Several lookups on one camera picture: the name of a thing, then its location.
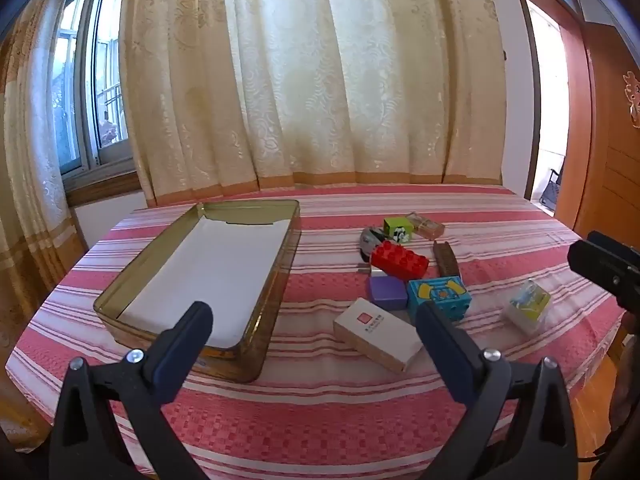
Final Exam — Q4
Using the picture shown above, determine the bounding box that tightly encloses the green toy brick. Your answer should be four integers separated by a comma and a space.
383, 216, 416, 244

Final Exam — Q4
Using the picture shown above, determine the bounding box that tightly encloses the brown wooden door frame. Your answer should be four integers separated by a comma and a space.
510, 0, 596, 231

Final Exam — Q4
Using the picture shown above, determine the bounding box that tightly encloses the wide beige patterned curtain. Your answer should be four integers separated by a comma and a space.
117, 0, 506, 208

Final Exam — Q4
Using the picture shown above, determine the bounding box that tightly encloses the black cable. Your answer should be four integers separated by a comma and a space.
580, 425, 621, 463

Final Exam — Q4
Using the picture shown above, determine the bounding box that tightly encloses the red toy brick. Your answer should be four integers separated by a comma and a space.
370, 240, 431, 281

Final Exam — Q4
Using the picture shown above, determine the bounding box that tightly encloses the orange wooden door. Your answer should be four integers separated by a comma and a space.
582, 20, 640, 261

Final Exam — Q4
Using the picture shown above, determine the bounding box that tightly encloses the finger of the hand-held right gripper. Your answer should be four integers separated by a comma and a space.
567, 230, 640, 311

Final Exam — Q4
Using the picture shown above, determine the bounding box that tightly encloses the purple block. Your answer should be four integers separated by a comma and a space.
367, 275, 408, 311

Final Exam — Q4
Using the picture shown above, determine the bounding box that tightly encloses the window with metal frame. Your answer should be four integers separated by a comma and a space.
50, 0, 136, 176

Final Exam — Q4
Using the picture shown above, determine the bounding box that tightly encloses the red paper door decoration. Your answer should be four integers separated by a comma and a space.
622, 72, 640, 128

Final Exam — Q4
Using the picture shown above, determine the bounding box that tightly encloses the gold metal tin box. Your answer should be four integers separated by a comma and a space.
93, 199, 302, 385

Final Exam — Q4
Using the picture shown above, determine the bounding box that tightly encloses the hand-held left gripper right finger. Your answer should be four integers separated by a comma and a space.
415, 301, 587, 480

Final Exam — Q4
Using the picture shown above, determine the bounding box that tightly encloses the brown toy ladder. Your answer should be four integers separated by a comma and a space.
432, 240, 463, 281

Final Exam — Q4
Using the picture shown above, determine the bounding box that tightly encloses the narrow beige patterned curtain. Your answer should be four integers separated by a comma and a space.
0, 0, 88, 453

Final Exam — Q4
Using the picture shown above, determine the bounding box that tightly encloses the blue toy cube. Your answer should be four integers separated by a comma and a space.
406, 276, 472, 326

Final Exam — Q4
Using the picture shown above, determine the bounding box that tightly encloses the person's right forearm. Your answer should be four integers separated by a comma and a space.
612, 310, 640, 436

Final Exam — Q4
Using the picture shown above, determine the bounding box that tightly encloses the white paper liner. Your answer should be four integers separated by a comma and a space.
116, 212, 293, 351

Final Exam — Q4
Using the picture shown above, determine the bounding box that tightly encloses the white box with red square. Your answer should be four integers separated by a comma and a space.
333, 297, 423, 375

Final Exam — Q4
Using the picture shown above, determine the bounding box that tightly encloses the red striped bedsheet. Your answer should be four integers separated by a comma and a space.
5, 184, 628, 480

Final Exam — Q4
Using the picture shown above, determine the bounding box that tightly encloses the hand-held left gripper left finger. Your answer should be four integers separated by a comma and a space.
48, 301, 216, 480

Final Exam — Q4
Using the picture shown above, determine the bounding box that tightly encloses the wooden window sill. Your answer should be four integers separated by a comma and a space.
62, 170, 143, 208

